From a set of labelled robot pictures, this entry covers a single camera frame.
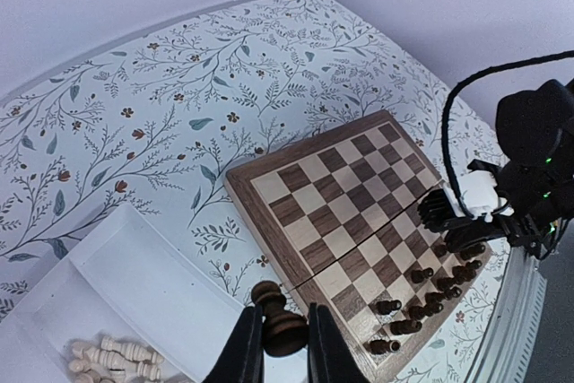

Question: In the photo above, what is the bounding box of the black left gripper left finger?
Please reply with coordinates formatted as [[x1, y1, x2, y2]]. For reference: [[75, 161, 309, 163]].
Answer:
[[204, 306, 264, 383]]

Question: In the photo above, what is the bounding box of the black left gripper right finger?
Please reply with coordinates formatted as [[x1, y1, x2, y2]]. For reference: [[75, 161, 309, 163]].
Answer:
[[308, 304, 368, 383]]

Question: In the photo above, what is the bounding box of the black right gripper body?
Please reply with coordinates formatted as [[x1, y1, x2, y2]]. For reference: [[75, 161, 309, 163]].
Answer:
[[445, 214, 559, 260]]

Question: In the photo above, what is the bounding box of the dark chess piece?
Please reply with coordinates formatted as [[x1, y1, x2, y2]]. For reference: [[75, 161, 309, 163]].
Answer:
[[389, 319, 422, 335], [369, 339, 401, 355], [437, 274, 473, 292], [452, 260, 483, 283], [425, 286, 462, 303], [374, 300, 403, 315], [411, 267, 434, 284]]

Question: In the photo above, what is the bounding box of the dark pawn fourteenth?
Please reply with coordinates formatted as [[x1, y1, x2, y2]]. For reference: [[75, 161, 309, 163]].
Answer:
[[251, 281, 309, 358]]

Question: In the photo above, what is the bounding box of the dark pawn twelfth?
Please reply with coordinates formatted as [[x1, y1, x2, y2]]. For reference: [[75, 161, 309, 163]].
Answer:
[[459, 243, 486, 261]]

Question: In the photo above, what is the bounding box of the dark pawn thirteenth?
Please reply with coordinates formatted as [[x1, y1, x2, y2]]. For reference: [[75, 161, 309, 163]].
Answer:
[[432, 243, 448, 257]]

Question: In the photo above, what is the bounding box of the dark chess piece eleventh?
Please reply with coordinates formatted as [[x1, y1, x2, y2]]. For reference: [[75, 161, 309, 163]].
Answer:
[[408, 302, 444, 321]]

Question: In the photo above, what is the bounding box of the white plastic compartment tray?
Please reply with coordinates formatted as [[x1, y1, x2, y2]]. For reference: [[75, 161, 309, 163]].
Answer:
[[1, 205, 243, 382]]

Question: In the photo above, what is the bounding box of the wooden chess board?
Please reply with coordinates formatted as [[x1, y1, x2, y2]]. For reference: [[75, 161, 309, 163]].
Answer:
[[224, 110, 469, 382]]

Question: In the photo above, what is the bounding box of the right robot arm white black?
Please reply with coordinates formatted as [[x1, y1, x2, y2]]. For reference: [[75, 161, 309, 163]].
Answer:
[[445, 80, 573, 260]]

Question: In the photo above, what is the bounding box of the pile of light chess pieces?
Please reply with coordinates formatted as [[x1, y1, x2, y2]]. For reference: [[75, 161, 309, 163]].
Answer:
[[65, 332, 189, 383]]

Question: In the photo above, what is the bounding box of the floral patterned table cloth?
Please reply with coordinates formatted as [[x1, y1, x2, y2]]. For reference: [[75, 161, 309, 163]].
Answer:
[[1, 0, 449, 325]]

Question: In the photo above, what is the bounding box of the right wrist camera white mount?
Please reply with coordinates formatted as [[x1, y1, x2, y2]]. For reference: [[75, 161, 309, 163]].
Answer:
[[418, 160, 515, 232]]

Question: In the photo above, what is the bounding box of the front aluminium rail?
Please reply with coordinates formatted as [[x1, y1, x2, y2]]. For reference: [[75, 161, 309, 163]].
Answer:
[[465, 248, 547, 383]]

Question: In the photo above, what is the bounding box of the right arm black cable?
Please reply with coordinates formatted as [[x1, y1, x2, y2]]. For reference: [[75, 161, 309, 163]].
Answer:
[[439, 48, 574, 218]]

